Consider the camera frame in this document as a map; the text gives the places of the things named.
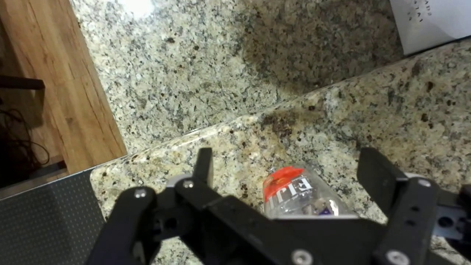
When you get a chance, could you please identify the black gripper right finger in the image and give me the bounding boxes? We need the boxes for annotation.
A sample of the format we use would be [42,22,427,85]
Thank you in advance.
[357,145,471,265]

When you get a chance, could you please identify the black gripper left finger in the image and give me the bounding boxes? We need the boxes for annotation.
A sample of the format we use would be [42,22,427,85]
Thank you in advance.
[87,145,315,265]

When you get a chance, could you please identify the black perforated board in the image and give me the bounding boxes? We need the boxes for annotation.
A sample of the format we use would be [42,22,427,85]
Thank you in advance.
[0,167,108,265]

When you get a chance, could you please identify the red blue label water bottle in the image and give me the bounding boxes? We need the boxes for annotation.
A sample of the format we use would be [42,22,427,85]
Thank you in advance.
[262,164,357,220]

